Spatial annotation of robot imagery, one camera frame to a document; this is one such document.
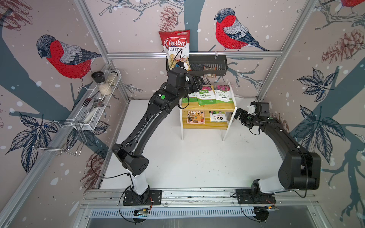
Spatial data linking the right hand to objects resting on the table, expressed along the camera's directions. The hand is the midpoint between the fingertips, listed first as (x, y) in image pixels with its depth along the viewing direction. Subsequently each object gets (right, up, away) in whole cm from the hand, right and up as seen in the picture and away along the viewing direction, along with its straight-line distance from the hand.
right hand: (235, 115), depth 89 cm
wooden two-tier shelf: (-9, +3, -17) cm, 20 cm away
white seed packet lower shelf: (-12, -1, -1) cm, 12 cm away
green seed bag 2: (-21, +10, -13) cm, 27 cm away
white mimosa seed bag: (-11, +12, -12) cm, 20 cm away
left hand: (-23, +19, -23) cm, 38 cm away
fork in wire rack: (-82, +8, -17) cm, 84 cm away
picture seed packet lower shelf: (-25, -1, 0) cm, 26 cm away
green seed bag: (-28, +10, -13) cm, 32 cm away
